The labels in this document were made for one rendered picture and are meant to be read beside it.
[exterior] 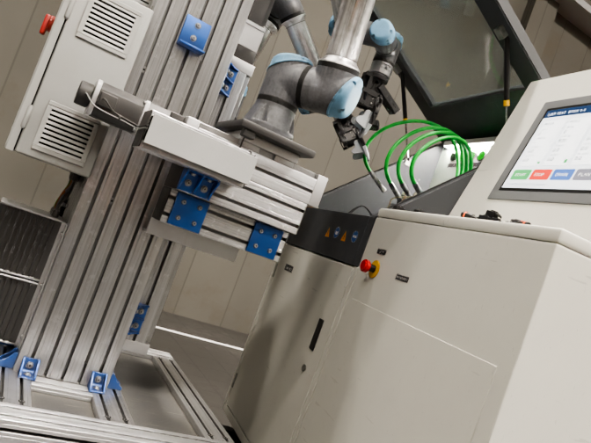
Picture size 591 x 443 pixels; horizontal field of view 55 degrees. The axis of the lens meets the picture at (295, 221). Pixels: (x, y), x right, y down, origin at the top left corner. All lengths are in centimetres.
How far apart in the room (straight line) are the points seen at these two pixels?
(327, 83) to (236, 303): 327
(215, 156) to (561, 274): 77
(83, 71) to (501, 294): 111
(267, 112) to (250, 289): 319
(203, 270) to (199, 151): 316
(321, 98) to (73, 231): 74
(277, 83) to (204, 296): 311
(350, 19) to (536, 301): 84
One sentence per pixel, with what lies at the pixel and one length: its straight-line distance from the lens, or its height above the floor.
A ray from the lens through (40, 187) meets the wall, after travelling 418.
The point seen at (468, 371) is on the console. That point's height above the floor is 67.
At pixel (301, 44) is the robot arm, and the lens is 217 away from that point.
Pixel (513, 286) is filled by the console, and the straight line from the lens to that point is 117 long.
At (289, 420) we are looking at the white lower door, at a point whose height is 28.
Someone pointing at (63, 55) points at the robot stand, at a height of 102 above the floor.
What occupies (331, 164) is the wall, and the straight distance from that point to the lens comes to 479.
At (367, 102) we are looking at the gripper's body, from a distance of 192.
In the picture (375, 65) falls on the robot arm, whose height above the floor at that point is 144.
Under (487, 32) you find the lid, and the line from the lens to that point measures 210.
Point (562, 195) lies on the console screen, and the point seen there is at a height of 113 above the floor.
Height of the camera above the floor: 77
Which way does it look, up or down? 3 degrees up
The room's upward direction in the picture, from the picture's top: 20 degrees clockwise
